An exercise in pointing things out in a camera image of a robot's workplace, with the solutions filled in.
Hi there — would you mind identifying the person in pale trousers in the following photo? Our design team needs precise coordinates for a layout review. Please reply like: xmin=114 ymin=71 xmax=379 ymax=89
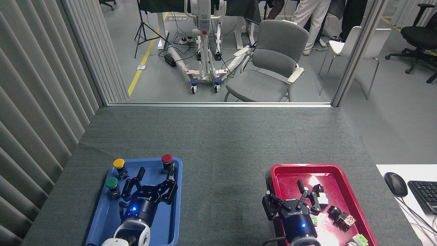
xmin=291 ymin=0 xmax=332 ymax=56

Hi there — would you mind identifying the black and white switch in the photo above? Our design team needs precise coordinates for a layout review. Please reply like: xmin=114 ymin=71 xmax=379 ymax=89
xmin=312 ymin=184 xmax=329 ymax=208

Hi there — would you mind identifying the white plastic chair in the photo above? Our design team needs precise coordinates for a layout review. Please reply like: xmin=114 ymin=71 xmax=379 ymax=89
xmin=318 ymin=26 xmax=392 ymax=100

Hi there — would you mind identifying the desk with black cloth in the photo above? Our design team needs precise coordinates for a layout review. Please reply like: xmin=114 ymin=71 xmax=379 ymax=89
xmin=138 ymin=0 xmax=263 ymax=50

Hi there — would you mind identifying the black computer mouse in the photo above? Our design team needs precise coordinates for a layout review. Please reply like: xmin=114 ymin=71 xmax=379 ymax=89
xmin=383 ymin=172 xmax=408 ymax=197

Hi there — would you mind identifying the white wheeled stand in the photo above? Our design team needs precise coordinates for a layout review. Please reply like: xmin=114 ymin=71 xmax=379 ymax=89
xmin=167 ymin=0 xmax=255 ymax=94

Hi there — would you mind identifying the black tripod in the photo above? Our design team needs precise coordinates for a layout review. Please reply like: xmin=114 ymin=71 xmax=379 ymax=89
xmin=134 ymin=0 xmax=168 ymax=59

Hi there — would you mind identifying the red push button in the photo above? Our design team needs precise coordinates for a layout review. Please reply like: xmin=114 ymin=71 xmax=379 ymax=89
xmin=161 ymin=154 xmax=175 ymax=175

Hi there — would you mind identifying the yellow push button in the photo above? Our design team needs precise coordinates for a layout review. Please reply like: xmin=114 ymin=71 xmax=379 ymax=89
xmin=113 ymin=158 xmax=130 ymax=180

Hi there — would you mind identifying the blue plastic tray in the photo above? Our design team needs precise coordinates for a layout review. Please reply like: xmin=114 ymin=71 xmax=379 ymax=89
xmin=85 ymin=157 xmax=183 ymax=246

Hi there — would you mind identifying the red plastic tray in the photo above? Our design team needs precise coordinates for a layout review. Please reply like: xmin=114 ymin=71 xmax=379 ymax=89
xmin=270 ymin=163 xmax=378 ymax=246

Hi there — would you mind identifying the black office chair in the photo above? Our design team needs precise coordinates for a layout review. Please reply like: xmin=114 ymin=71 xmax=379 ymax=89
xmin=385 ymin=3 xmax=437 ymax=84

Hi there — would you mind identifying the silver post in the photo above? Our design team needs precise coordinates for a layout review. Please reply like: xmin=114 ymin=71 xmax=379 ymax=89
xmin=331 ymin=0 xmax=390 ymax=107

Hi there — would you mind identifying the silver frame rail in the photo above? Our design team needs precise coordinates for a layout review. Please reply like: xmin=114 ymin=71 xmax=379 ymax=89
xmin=108 ymin=101 xmax=333 ymax=108

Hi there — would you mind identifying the white and green switch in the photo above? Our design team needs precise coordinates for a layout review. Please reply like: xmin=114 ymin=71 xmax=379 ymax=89
xmin=346 ymin=233 xmax=369 ymax=246

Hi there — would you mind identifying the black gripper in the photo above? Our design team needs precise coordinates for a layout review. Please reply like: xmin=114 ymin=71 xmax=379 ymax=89
xmin=121 ymin=163 xmax=179 ymax=224
xmin=262 ymin=179 xmax=321 ymax=244

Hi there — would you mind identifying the black and orange switch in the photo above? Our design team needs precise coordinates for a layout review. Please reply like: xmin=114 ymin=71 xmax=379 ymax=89
xmin=327 ymin=205 xmax=356 ymax=230

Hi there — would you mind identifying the black mouse cable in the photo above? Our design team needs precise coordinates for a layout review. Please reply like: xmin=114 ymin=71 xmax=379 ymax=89
xmin=395 ymin=196 xmax=437 ymax=241

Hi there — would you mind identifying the black keyboard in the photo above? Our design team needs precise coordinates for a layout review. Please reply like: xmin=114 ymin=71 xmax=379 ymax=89
xmin=407 ymin=180 xmax=437 ymax=215

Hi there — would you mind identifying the white desk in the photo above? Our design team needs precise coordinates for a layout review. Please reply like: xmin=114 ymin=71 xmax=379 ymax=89
xmin=376 ymin=164 xmax=437 ymax=246

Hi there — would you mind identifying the grey padded armchair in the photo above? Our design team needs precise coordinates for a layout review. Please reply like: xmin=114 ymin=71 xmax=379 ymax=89
xmin=224 ymin=19 xmax=310 ymax=103

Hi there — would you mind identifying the person in dark trousers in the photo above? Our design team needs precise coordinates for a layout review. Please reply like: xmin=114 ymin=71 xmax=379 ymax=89
xmin=336 ymin=0 xmax=368 ymax=43

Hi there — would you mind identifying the green push button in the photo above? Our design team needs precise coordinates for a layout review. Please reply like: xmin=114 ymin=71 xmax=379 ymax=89
xmin=105 ymin=177 xmax=121 ymax=200

